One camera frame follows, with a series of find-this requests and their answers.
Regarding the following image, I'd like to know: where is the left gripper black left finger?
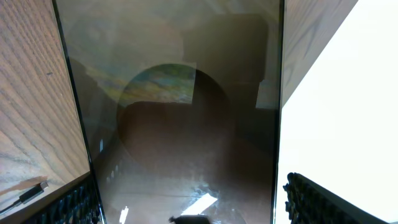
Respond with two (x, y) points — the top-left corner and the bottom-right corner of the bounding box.
(22, 175), (103, 224)

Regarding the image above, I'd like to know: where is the black charger cable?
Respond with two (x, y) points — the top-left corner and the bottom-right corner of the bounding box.
(0, 181), (50, 216)

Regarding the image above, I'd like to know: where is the smartphone with bronze screen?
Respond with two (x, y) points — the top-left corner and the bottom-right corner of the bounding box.
(53, 0), (285, 223)

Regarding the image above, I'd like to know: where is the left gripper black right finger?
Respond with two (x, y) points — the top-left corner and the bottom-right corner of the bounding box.
(283, 172), (387, 224)

